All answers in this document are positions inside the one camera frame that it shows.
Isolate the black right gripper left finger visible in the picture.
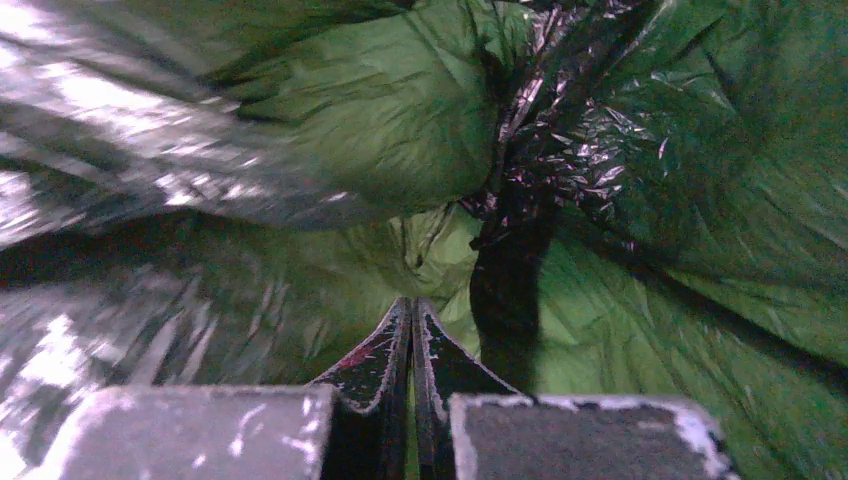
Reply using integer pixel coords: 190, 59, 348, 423
34, 298, 411, 479

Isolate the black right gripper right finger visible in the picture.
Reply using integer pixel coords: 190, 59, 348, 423
411, 298, 739, 479

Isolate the black trash bag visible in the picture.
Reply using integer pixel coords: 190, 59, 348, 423
1, 1, 847, 479

